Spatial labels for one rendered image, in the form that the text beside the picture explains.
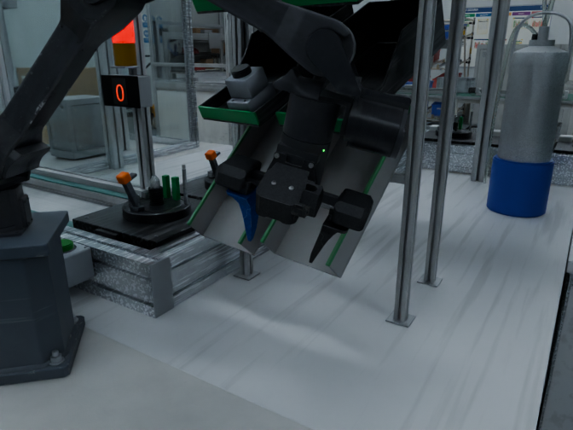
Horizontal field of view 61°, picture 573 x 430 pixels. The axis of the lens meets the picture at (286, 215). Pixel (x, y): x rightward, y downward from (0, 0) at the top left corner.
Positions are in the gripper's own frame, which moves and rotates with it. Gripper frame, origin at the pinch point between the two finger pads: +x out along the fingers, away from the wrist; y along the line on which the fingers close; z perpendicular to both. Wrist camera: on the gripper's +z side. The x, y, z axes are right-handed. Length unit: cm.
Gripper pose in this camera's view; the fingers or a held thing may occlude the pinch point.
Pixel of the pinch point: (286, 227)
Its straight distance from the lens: 60.4
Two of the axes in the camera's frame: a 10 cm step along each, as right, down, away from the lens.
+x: -2.0, 8.7, 4.4
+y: 9.3, 3.1, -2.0
